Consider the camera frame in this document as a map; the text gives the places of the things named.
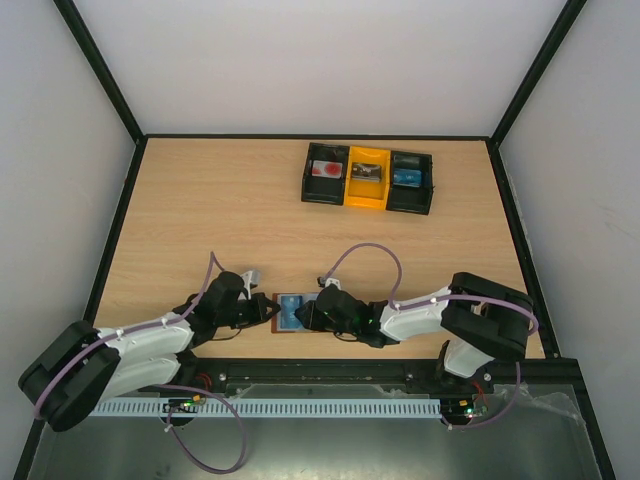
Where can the black cage frame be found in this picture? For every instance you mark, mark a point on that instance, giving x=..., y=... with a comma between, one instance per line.
x=554, y=39

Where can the black bin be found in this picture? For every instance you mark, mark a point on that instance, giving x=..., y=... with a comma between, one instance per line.
x=407, y=199
x=324, y=190

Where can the blue card in bin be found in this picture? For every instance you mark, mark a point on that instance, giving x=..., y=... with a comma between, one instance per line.
x=407, y=177

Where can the blue VIP card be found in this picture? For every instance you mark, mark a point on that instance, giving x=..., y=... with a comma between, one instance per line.
x=287, y=322

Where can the left black bin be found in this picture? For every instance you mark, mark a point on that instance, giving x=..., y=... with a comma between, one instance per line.
x=324, y=190

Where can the right controller board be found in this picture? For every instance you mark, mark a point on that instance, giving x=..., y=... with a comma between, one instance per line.
x=463, y=410

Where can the left controller board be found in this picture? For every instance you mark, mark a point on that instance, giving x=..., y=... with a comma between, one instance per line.
x=184, y=405

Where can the controller board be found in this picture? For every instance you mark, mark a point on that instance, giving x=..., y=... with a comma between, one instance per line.
x=184, y=405
x=463, y=410

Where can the dark black card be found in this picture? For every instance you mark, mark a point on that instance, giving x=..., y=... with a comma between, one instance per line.
x=367, y=172

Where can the yellow middle bin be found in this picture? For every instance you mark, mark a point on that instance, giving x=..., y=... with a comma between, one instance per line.
x=367, y=194

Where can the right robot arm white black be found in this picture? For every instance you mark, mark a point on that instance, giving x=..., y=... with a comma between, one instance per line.
x=488, y=321

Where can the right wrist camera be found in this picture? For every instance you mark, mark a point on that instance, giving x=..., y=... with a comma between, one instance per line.
x=327, y=281

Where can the right black bin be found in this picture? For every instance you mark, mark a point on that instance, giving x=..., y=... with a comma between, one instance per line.
x=407, y=199

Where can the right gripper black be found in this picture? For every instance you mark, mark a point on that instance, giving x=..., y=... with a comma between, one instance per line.
x=313, y=315

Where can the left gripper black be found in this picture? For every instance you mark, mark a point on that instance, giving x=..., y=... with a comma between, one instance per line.
x=260, y=301

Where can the light blue slotted cable duct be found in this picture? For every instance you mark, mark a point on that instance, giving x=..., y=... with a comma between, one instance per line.
x=138, y=407

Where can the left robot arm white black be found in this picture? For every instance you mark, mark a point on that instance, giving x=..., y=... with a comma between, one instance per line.
x=147, y=345

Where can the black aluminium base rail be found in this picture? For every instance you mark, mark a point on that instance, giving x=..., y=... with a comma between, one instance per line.
x=320, y=372

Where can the red white card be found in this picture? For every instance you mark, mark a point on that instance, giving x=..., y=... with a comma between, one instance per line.
x=326, y=169

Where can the brown leather card holder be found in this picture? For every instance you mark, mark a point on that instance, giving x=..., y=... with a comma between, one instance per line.
x=307, y=297

